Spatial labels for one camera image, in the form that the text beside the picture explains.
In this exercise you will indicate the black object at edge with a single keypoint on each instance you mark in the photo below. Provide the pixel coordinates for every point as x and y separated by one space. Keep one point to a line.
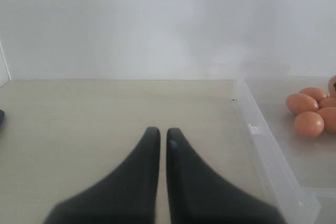
2 115

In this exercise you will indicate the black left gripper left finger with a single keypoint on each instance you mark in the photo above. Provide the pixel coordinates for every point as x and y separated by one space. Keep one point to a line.
126 195

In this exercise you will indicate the brown egg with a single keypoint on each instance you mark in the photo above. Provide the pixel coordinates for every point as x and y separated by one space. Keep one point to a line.
298 103
327 103
316 93
309 124
332 86
329 116

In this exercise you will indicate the clear plastic container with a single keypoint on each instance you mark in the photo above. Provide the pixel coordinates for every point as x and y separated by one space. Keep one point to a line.
297 173

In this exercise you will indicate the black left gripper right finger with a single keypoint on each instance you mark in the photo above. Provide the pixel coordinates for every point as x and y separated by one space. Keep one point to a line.
197 194

